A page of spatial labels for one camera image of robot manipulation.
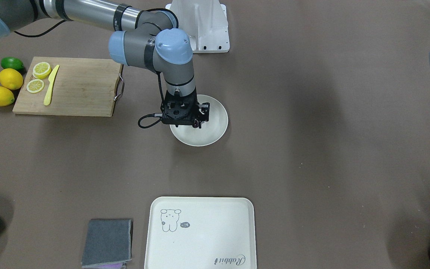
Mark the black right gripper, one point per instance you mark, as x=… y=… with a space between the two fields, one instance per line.
x=203 y=111

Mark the beige round plate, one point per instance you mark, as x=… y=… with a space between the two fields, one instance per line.
x=210 y=131

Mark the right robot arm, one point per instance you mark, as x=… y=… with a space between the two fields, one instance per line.
x=148 y=39

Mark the white rabbit tray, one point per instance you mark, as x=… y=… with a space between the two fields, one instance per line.
x=201 y=233

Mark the wooden cutting board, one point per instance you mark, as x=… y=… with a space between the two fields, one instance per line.
x=82 y=87

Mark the yellow plastic knife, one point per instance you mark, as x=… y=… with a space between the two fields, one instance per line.
x=51 y=78

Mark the grey folded cloth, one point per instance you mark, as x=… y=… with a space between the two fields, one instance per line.
x=108 y=244

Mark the lemon slice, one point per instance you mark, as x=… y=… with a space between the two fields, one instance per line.
x=35 y=86
x=41 y=70

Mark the green lime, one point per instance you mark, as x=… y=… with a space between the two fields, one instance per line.
x=12 y=63

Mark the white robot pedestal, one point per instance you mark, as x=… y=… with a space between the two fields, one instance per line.
x=205 y=22

